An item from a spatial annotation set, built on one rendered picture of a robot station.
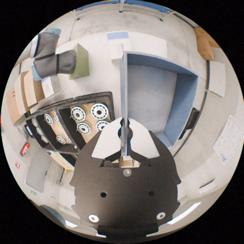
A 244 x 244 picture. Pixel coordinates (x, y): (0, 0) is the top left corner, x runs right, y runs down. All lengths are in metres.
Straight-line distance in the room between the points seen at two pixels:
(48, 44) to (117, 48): 0.34
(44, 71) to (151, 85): 0.42
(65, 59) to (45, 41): 0.16
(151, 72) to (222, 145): 2.84
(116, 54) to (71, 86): 0.39
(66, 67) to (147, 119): 0.43
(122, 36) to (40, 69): 0.44
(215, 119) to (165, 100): 2.69
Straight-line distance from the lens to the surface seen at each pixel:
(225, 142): 2.86
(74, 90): 0.61
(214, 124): 2.87
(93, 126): 0.51
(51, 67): 0.42
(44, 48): 0.40
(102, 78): 0.53
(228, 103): 2.77
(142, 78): 0.16
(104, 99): 0.31
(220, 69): 2.90
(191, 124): 1.73
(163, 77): 0.19
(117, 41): 0.50
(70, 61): 0.42
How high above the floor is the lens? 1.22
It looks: 57 degrees down
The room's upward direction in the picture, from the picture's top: 170 degrees clockwise
